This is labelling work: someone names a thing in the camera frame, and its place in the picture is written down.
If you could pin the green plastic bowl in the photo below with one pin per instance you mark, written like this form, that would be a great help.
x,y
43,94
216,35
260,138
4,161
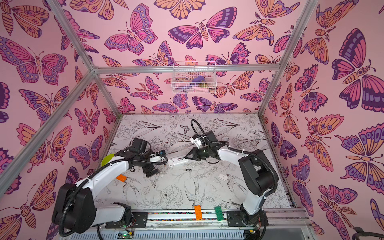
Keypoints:
x,y
107,159

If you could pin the small remote battery cover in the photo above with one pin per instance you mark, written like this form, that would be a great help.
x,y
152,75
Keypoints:
x,y
223,177

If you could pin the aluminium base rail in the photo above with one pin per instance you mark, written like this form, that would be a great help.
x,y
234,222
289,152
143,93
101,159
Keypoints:
x,y
277,224

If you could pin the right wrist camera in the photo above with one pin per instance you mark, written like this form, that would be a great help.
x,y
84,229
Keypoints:
x,y
198,142

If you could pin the orange lego brick on table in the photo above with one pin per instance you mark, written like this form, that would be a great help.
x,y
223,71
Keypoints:
x,y
122,178

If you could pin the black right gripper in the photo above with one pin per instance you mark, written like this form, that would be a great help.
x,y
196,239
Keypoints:
x,y
195,153

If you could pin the aluminium frame post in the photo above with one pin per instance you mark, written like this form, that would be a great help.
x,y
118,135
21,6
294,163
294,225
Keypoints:
x,y
67,27

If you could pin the orange lego brick on rail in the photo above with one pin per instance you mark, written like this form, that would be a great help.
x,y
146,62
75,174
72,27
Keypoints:
x,y
198,212

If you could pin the green lego brick on rail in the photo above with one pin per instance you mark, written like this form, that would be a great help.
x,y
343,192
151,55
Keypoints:
x,y
219,214

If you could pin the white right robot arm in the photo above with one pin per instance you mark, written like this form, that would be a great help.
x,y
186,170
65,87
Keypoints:
x,y
259,175

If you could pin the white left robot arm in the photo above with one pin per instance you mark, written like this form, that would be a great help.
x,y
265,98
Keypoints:
x,y
75,211

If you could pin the clear wall basket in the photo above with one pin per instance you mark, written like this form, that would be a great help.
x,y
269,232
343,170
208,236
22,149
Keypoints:
x,y
194,77

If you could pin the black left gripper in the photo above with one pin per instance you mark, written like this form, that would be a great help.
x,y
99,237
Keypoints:
x,y
147,170

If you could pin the small white remote control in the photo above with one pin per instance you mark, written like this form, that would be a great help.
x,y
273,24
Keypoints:
x,y
176,161

